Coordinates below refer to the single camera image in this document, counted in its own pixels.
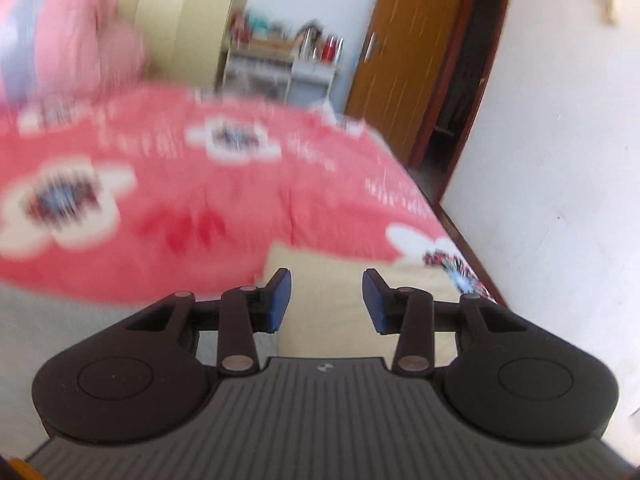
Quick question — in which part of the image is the cardboard box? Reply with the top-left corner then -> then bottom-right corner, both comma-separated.
247,35 -> 296,54

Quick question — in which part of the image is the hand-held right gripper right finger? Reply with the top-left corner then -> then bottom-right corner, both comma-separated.
362,268 -> 528,376

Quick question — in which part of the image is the metal door handle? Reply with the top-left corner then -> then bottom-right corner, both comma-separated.
365,32 -> 389,64

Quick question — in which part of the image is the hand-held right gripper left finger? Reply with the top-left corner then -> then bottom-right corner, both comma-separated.
125,268 -> 292,376

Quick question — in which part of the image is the cream wardrobe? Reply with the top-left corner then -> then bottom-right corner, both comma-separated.
112,0 -> 258,97

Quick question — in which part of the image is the red floral blanket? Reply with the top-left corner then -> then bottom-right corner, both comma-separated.
0,85 -> 506,311

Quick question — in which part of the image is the white desk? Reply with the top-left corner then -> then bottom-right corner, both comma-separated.
217,47 -> 343,106

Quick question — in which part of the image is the folded beige garment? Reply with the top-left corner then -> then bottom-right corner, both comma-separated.
262,242 -> 501,361

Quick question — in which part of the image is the pink floral pillow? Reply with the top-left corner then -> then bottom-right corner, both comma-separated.
0,0 -> 151,111

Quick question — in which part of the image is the brown wooden door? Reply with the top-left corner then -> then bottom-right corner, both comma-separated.
410,0 -> 516,201

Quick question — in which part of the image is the grey sweater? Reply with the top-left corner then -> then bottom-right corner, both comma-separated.
0,280 -> 281,461

